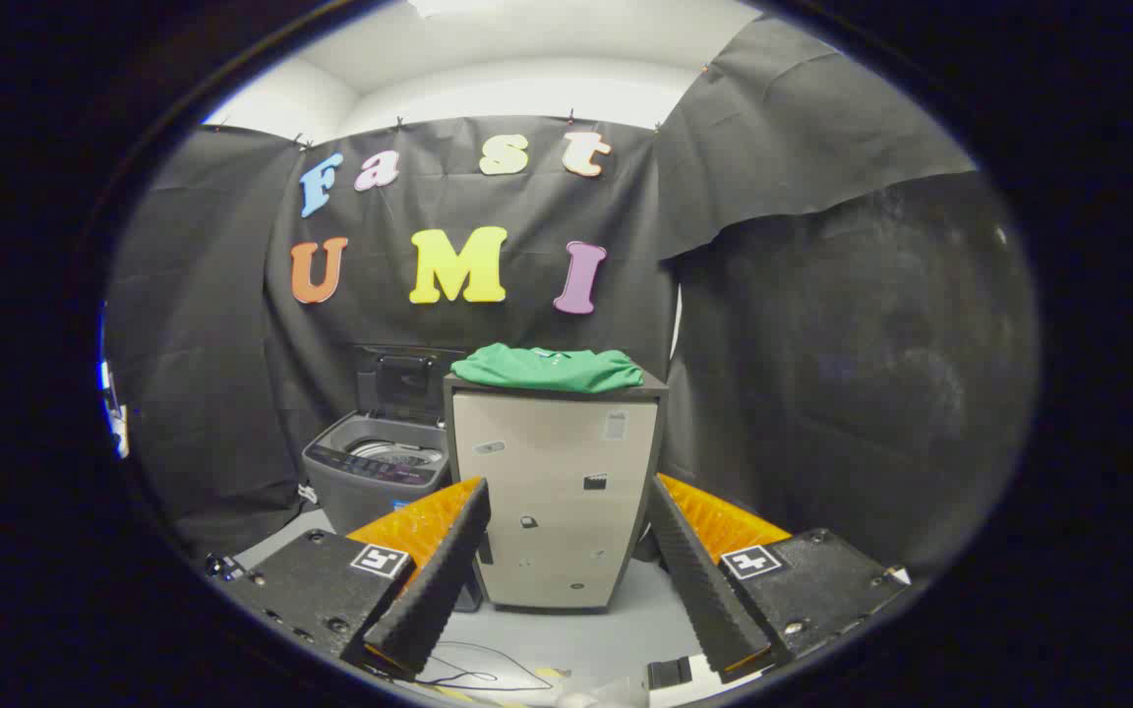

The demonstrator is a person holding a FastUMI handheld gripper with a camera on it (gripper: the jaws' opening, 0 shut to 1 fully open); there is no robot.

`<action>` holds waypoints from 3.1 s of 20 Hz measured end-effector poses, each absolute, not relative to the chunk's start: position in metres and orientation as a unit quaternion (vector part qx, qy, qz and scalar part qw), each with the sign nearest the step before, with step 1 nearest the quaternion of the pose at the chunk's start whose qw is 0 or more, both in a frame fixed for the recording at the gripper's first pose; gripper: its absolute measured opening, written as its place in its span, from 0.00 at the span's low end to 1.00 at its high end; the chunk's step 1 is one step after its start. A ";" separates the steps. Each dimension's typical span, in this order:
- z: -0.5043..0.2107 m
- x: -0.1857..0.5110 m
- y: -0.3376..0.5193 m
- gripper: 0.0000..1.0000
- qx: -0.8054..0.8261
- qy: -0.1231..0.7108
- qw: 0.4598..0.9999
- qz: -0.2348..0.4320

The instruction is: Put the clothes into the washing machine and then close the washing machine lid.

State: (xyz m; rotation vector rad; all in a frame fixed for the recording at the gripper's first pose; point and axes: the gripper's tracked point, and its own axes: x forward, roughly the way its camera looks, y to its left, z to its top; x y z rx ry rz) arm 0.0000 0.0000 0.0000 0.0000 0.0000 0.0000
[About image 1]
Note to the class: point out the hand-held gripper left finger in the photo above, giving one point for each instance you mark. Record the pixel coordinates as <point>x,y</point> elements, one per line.
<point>444,580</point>

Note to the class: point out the small black floor object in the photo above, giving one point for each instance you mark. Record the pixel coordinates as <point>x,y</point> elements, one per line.
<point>670,672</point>

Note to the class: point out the white cabinet with dark top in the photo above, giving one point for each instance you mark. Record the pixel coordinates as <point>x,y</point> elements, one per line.
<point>557,511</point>

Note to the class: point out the grey washing machine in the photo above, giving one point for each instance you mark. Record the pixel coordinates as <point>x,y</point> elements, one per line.
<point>350,492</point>

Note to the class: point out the white and blue object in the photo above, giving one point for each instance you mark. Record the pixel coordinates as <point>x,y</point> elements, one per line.
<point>116,413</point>

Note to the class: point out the black backdrop cloth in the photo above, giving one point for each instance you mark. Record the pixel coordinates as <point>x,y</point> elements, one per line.
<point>773,295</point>

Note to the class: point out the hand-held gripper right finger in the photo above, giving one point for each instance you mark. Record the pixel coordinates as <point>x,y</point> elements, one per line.
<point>699,590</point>

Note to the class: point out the green shirt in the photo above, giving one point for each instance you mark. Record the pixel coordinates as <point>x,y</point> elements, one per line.
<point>547,369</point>

